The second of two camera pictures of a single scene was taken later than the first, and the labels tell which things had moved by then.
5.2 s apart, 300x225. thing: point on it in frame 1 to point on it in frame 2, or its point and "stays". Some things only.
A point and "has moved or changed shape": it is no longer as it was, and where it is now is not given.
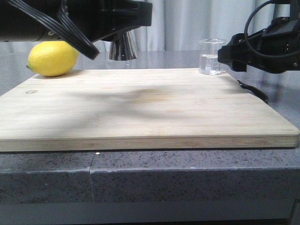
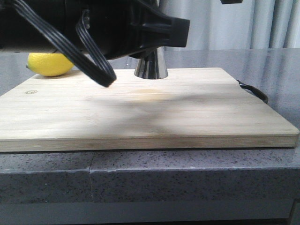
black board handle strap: (260, 94) stays
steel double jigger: (123, 48) has moved or changed shape
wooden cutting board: (139, 109) stays
